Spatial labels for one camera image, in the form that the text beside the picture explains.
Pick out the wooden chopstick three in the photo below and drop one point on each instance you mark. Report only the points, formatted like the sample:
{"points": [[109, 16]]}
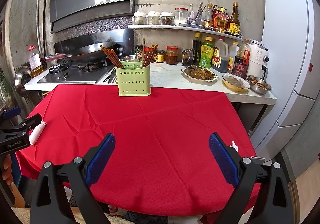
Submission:
{"points": [[114, 57]]}

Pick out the plate of cooked food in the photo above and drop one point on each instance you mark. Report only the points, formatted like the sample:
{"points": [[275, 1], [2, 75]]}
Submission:
{"points": [[199, 73]]}

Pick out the green label bottle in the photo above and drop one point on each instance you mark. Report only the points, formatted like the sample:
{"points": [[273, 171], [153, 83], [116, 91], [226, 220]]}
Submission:
{"points": [[206, 52]]}

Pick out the white tissue right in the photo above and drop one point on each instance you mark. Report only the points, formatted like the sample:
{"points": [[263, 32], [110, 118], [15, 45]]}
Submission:
{"points": [[233, 145]]}

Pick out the cooking oil bottle left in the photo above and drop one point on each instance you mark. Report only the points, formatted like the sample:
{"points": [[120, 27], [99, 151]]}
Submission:
{"points": [[35, 61]]}

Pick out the white refrigerator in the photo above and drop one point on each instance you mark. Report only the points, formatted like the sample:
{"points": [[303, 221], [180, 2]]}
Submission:
{"points": [[291, 34]]}

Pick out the large soy sauce jug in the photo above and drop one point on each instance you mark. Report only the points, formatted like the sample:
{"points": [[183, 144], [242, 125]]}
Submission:
{"points": [[220, 59]]}

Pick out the wooden chopstick two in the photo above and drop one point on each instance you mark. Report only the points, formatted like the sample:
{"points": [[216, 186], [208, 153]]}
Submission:
{"points": [[112, 57]]}

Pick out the wall shelf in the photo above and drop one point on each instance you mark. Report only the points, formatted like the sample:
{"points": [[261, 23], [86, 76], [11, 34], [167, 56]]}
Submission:
{"points": [[184, 28]]}

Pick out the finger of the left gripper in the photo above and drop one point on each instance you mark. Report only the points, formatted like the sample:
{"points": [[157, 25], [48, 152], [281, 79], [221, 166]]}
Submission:
{"points": [[31, 122], [11, 113]]}

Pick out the white tissue roll left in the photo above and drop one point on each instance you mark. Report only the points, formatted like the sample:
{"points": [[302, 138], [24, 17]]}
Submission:
{"points": [[35, 134]]}

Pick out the wooden chopstick eight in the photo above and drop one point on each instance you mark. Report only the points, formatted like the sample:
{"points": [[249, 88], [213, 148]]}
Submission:
{"points": [[151, 53]]}

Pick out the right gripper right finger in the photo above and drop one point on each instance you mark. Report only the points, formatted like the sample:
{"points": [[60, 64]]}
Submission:
{"points": [[241, 172]]}

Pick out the steel pot lid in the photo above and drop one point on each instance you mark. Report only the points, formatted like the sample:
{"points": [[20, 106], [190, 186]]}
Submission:
{"points": [[22, 77]]}

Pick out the wooden chopstick five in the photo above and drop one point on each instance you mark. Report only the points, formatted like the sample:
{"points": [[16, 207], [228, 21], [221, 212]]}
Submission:
{"points": [[143, 51]]}

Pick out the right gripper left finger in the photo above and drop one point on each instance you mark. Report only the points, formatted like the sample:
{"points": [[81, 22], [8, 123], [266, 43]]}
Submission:
{"points": [[84, 171]]}

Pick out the left hand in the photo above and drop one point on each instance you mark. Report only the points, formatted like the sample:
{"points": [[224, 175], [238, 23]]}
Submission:
{"points": [[7, 175]]}

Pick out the wooden chopstick one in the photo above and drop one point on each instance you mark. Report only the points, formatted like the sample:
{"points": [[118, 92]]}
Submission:
{"points": [[110, 57]]}

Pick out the wooden chopstick six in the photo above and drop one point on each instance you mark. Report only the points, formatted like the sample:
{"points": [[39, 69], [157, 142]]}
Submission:
{"points": [[145, 55]]}

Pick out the red tablecloth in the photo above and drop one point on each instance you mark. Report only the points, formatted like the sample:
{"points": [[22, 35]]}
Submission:
{"points": [[162, 164]]}

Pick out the yellow bowl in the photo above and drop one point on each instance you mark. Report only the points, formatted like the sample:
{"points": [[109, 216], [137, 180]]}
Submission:
{"points": [[235, 83]]}

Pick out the wooden chopstick four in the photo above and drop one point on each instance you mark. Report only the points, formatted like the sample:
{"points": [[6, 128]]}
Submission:
{"points": [[115, 58]]}

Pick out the wooden chopstick seven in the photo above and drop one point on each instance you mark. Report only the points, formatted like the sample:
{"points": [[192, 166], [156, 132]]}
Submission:
{"points": [[152, 59]]}

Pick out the dark sauce bottle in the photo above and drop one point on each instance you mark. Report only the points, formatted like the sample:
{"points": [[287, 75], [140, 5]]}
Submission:
{"points": [[196, 46]]}

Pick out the black wok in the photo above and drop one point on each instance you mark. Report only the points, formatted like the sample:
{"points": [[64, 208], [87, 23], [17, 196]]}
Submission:
{"points": [[86, 54]]}

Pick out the gas stove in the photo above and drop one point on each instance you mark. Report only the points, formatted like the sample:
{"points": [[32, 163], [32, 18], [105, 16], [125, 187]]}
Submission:
{"points": [[70, 72]]}

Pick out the red lid chili jar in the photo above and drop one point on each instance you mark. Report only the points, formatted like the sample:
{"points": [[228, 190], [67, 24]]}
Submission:
{"points": [[171, 55]]}

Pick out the wooden chopstick ten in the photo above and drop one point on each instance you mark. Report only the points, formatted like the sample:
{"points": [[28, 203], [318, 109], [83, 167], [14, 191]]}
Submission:
{"points": [[147, 56]]}

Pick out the tall brown sauce bottle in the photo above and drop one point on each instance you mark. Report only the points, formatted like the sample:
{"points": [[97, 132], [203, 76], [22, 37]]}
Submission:
{"points": [[234, 23]]}

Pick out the red handle oil bottle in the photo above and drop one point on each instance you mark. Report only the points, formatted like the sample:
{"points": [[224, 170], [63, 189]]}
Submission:
{"points": [[241, 62]]}

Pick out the steel bowl with food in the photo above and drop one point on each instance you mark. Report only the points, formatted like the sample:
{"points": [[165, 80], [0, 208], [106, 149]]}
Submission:
{"points": [[258, 85]]}

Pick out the wooden chopstick nine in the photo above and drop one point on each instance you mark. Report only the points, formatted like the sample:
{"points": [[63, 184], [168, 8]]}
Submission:
{"points": [[149, 55]]}

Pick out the green utensil holder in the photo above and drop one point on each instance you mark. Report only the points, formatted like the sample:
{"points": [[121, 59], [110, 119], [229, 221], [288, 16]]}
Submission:
{"points": [[133, 80]]}

